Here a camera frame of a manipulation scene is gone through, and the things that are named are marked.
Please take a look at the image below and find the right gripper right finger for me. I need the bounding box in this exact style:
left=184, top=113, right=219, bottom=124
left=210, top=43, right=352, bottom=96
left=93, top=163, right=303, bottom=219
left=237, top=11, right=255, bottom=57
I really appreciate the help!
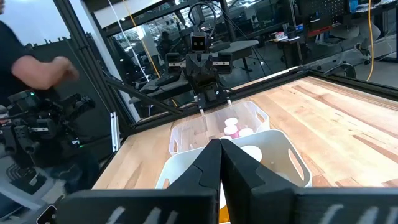
left=220, top=138, right=398, bottom=224

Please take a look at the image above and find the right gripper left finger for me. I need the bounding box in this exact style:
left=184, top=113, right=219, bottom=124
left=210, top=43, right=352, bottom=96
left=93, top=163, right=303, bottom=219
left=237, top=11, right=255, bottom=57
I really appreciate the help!
left=55, top=139, right=222, bottom=224

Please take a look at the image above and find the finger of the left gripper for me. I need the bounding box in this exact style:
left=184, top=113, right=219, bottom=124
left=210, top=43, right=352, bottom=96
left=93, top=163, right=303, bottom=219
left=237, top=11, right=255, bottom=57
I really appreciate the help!
left=203, top=55, right=218, bottom=93
left=191, top=55, right=205, bottom=93

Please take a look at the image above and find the large white-capped pill bottle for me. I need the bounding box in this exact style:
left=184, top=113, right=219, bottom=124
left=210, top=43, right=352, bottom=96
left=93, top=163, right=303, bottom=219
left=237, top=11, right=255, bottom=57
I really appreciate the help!
left=241, top=144, right=264, bottom=163
left=218, top=182, right=231, bottom=224

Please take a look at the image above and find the person's forearm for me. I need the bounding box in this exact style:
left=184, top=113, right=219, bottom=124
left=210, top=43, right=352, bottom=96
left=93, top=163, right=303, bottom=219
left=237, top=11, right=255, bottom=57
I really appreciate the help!
left=11, top=57, right=63, bottom=91

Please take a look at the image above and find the white plastic bin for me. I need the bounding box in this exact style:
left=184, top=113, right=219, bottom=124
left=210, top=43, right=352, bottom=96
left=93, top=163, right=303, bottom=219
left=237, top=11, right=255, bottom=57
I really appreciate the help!
left=154, top=129, right=313, bottom=190

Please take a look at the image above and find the clear plastic bin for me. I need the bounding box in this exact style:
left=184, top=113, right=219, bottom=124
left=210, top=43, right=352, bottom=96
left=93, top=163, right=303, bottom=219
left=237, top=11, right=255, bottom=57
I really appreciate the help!
left=168, top=101, right=271, bottom=156

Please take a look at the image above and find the person's hand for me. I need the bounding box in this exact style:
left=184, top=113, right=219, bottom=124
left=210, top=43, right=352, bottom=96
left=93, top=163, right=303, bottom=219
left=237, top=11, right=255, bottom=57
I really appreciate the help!
left=51, top=55, right=80, bottom=82

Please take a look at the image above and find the black pegboard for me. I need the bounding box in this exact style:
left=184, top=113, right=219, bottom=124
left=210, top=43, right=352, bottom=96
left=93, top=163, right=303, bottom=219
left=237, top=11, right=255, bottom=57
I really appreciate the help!
left=297, top=0, right=351, bottom=32

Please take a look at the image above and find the grey office chair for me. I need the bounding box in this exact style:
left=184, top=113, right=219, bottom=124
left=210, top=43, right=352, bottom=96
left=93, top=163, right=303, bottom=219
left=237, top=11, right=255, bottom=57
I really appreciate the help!
left=329, top=20, right=382, bottom=62

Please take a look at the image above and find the person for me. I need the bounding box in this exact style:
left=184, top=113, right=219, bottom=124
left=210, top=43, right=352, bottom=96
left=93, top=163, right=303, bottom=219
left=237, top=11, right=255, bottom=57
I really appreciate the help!
left=0, top=0, right=80, bottom=106

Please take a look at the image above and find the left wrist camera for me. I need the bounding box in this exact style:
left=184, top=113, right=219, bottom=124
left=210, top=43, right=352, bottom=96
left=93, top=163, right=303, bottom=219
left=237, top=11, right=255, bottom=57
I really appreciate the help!
left=190, top=32, right=208, bottom=53

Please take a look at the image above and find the yellow cable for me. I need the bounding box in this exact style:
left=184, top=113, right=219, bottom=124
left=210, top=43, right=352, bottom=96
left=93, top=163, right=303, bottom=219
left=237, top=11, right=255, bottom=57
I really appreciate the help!
left=122, top=0, right=162, bottom=79
left=366, top=0, right=374, bottom=82

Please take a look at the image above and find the black cable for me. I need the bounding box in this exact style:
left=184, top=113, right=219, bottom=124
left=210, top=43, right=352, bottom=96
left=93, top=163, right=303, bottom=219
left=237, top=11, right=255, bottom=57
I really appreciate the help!
left=187, top=1, right=218, bottom=40

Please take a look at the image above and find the silver metal bracket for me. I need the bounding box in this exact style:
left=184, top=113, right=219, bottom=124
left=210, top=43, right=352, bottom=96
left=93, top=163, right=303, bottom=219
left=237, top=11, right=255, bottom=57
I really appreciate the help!
left=110, top=111, right=121, bottom=153

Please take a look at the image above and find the black aluminium frame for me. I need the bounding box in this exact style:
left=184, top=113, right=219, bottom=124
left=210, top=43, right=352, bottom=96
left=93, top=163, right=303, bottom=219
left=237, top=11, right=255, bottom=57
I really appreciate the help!
left=52, top=0, right=398, bottom=138

